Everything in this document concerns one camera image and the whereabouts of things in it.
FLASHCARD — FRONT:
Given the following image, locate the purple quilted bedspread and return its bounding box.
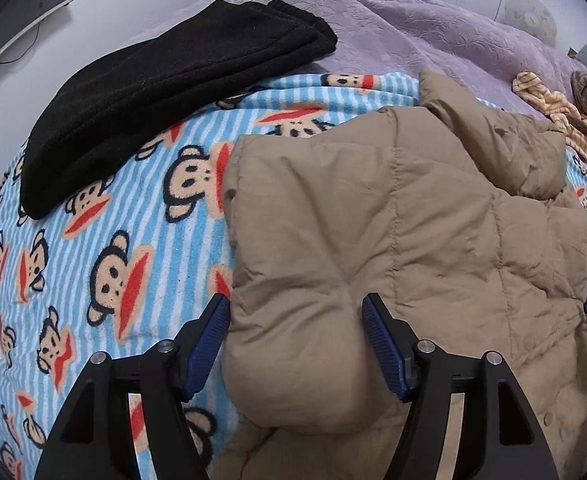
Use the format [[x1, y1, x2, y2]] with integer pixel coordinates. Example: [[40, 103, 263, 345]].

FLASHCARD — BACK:
[[123, 0, 587, 122]]

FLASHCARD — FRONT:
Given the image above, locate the black folded garment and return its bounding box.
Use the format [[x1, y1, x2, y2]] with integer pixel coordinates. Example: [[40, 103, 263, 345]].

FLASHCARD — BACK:
[[20, 0, 338, 220]]

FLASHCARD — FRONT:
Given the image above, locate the tan puffer jacket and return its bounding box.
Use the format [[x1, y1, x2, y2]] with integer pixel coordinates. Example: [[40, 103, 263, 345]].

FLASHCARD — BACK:
[[213, 72, 587, 479]]

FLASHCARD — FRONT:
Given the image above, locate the beige striped brown garment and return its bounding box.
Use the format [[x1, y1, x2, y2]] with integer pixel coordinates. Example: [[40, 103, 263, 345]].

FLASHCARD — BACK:
[[511, 70, 587, 162]]

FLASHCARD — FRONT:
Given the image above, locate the blue monkey print blanket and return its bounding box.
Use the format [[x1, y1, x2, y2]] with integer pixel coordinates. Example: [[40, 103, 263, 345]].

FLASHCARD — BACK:
[[0, 74, 587, 479]]

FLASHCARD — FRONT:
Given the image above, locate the white round pillow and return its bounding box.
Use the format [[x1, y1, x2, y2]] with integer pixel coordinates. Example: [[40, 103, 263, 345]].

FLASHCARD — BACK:
[[497, 0, 557, 47]]

